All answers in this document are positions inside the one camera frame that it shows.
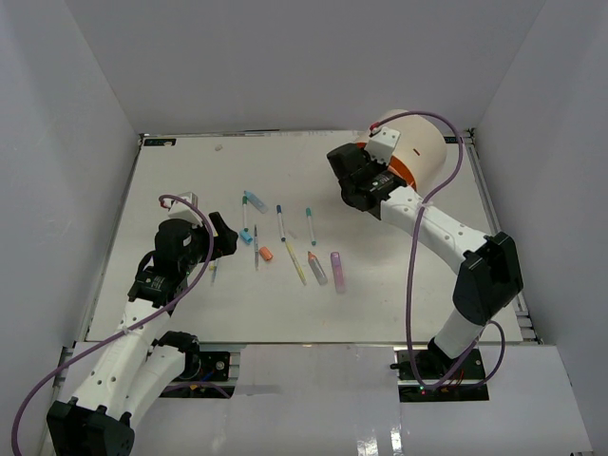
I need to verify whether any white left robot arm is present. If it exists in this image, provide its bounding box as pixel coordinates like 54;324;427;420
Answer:
47;206;238;455

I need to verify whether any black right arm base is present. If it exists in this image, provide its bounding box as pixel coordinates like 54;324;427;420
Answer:
388;349;490;403

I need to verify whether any teal capped white marker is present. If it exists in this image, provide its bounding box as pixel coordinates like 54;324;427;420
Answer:
306;207;317;246

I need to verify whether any light blue highlighter cap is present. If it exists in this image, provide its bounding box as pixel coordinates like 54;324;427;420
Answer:
238;229;254;245

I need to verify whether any thin yellow highlighter pen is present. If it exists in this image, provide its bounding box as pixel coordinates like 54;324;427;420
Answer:
285;240;307;286

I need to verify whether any green capped white marker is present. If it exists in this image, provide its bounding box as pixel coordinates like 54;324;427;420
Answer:
241;195;249;232

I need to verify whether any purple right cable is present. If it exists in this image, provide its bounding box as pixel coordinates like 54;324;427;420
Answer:
370;110;506;391

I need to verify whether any orange highlighter cap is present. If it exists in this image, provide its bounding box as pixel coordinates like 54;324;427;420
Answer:
258;247;274;262

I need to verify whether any pink purple highlighter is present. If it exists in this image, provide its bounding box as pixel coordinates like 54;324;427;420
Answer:
330;252;346;294

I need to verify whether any round three-drawer storage box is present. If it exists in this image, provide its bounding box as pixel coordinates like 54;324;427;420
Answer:
354;115;447;196

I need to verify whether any orange tipped highlighter body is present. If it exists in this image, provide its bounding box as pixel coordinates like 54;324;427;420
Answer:
308;251;328;286

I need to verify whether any light blue highlighter body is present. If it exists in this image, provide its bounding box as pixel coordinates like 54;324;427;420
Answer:
244;191;268;214

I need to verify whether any blue capped white marker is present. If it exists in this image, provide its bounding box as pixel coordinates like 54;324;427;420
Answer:
276;204;286;242

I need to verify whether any grey gel pen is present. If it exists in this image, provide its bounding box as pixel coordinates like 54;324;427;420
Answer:
254;224;259;271

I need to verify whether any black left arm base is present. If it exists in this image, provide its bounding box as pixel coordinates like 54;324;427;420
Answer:
160;351;236;399

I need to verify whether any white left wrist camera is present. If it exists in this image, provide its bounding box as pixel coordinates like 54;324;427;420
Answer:
161;192;202;226

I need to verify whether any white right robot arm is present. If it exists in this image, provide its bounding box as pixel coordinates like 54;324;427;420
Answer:
327;142;523;379

